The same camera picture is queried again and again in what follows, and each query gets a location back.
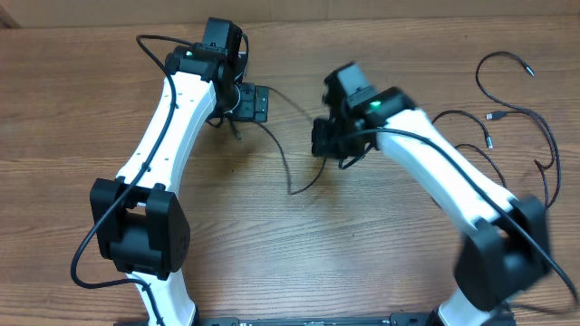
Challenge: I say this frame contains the thin black cable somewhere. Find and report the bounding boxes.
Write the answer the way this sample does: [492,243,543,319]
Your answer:
[430,50,562,209]
[228,85,328,197]

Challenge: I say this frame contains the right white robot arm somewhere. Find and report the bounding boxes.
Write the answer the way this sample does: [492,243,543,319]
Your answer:
[312,62,551,325]

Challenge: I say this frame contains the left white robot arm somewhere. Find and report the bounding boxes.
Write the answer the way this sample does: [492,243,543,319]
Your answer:
[87,18,268,325]

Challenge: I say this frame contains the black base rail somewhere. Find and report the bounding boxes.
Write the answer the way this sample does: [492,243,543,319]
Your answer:
[195,312,430,326]

